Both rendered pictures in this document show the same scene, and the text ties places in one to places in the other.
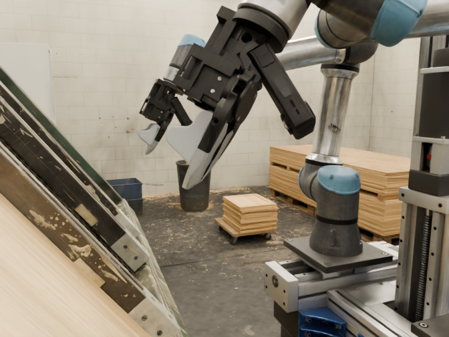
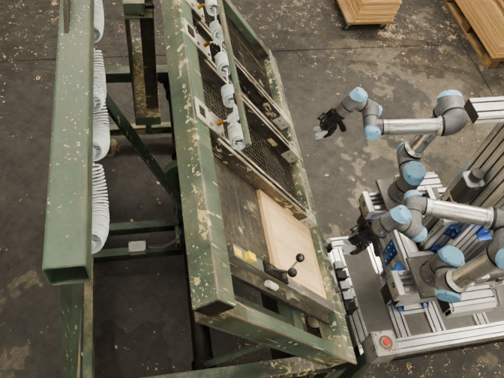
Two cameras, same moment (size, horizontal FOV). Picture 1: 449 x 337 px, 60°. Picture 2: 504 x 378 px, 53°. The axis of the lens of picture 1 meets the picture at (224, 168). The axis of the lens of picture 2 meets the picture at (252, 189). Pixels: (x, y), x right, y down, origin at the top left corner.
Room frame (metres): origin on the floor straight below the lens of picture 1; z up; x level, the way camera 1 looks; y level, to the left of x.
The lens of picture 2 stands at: (-0.66, 0.49, 3.31)
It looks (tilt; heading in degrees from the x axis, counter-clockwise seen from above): 55 degrees down; 0
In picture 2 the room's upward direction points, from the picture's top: 12 degrees clockwise
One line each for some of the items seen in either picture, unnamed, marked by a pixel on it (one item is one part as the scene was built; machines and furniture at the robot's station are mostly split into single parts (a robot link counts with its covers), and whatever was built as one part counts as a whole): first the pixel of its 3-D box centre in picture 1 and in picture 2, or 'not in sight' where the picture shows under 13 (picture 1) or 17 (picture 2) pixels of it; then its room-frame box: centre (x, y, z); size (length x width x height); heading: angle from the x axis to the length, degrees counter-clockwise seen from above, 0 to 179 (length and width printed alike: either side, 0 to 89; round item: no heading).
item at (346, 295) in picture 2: not in sight; (337, 280); (0.65, -0.09, 0.69); 0.50 x 0.14 x 0.24; 19
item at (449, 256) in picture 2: not in sight; (448, 261); (0.62, -0.50, 1.20); 0.13 x 0.12 x 0.14; 178
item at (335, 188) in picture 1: (337, 190); (411, 175); (1.09, -0.32, 1.20); 0.13 x 0.12 x 0.14; 7
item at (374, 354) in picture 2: not in sight; (379, 347); (0.26, -0.30, 0.84); 0.12 x 0.12 x 0.18; 19
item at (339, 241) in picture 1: (336, 230); (403, 188); (1.09, -0.33, 1.09); 0.15 x 0.15 x 0.10
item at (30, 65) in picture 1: (28, 140); not in sight; (4.39, 2.22, 1.03); 0.61 x 0.58 x 2.05; 21
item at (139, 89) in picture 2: not in sight; (141, 28); (1.59, 1.30, 1.38); 0.70 x 0.15 x 0.85; 19
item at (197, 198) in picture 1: (194, 184); not in sight; (5.29, 0.42, 0.33); 0.52 x 0.51 x 0.65; 21
